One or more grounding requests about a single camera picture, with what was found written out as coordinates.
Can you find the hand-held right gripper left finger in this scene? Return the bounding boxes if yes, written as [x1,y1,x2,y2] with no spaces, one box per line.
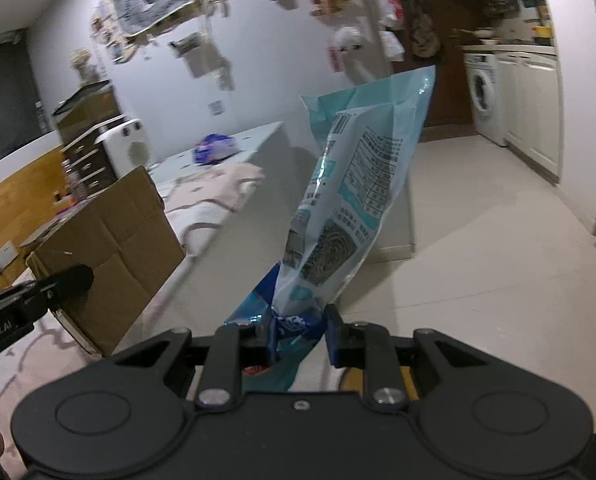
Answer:
[112,310,279,408]

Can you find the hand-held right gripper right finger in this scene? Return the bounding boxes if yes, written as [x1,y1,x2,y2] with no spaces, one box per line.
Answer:
[326,305,484,411]

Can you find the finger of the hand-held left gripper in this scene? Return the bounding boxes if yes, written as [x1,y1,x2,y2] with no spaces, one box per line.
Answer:
[28,265,94,311]

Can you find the brown cardboard box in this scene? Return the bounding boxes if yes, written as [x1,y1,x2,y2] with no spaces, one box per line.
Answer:
[25,165,186,356]

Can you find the light blue printed bag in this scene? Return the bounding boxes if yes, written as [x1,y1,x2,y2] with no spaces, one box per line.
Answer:
[225,66,436,393]

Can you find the clear water bottle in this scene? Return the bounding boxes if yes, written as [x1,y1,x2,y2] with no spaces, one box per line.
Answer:
[64,159,86,200]

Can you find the dark drawer unit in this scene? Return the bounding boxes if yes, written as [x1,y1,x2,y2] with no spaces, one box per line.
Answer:
[60,115,128,198]

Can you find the white fan heater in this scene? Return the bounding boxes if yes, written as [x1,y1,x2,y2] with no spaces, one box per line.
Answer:
[95,119,151,178]

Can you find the glass fish tank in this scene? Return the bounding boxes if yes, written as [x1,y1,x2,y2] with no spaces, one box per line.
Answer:
[52,81,121,146]

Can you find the purple tissue pack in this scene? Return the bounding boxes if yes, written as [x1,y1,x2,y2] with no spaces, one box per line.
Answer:
[194,133,241,165]

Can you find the dried flower bunch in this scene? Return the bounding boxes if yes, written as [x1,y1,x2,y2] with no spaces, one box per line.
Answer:
[72,47,98,83]

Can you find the brown wooden door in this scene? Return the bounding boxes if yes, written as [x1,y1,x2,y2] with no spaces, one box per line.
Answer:
[373,0,479,136]

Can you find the white washing machine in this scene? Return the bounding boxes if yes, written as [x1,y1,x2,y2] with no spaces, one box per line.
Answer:
[464,51,509,147]

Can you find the white plush sheep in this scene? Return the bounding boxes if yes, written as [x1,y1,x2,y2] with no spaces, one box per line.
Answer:
[334,26,365,53]

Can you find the white kitchen base cabinets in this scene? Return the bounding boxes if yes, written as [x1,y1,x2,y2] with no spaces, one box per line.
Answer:
[495,52,561,176]

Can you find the hanging bag on door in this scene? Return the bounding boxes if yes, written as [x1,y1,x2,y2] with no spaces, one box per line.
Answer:
[410,5,439,58]

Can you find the white wall socket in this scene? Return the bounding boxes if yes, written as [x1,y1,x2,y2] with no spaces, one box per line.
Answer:
[0,241,18,276]

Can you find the wall photo collage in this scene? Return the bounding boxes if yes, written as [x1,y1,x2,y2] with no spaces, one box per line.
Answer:
[90,5,138,63]

